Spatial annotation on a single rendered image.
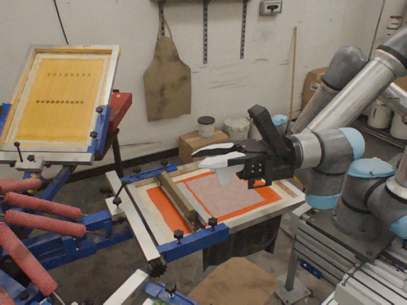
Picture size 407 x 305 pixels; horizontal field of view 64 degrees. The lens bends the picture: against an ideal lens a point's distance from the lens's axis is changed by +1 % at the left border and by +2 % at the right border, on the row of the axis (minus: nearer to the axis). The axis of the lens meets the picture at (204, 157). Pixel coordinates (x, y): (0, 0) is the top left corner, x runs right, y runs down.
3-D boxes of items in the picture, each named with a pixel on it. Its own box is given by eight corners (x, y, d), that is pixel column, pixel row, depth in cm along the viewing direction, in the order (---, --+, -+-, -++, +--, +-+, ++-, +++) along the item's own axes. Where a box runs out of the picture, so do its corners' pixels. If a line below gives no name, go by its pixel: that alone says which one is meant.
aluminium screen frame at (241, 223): (243, 153, 210) (244, 148, 208) (308, 203, 165) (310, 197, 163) (124, 186, 178) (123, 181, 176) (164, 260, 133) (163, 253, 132)
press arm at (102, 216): (122, 213, 153) (121, 205, 150) (125, 221, 148) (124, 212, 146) (84, 225, 146) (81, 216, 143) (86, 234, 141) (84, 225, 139)
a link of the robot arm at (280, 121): (287, 121, 161) (270, 117, 164) (283, 140, 166) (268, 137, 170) (290, 115, 167) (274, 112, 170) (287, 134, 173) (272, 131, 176)
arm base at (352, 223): (388, 224, 107) (397, 201, 102) (365, 246, 99) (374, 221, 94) (345, 202, 117) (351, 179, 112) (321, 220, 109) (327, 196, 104)
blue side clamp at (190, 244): (222, 231, 149) (223, 220, 146) (228, 238, 146) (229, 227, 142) (161, 255, 137) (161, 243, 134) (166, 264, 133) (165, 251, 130)
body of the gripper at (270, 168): (245, 190, 64) (299, 181, 67) (245, 150, 61) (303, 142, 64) (232, 175, 71) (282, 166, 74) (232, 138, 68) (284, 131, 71)
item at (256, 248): (266, 239, 189) (272, 194, 173) (276, 248, 183) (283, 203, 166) (196, 268, 171) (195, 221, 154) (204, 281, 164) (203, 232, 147)
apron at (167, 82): (190, 112, 377) (187, 13, 323) (193, 114, 371) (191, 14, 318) (146, 120, 355) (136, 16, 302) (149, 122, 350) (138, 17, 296)
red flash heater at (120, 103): (80, 101, 276) (77, 88, 270) (134, 103, 274) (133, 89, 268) (48, 133, 223) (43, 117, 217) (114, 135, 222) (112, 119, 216)
